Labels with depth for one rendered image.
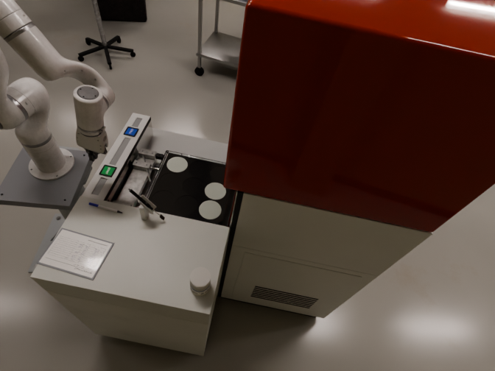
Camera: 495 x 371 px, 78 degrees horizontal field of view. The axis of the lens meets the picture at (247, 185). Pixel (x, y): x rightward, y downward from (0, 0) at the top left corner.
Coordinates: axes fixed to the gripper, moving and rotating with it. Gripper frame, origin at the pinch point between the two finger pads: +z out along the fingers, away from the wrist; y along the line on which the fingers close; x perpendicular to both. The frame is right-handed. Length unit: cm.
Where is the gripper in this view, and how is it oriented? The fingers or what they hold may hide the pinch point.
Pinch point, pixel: (93, 155)
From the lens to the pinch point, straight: 134.7
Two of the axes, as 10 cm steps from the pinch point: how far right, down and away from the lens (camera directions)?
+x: -1.6, 7.7, -6.2
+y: -9.3, -3.3, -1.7
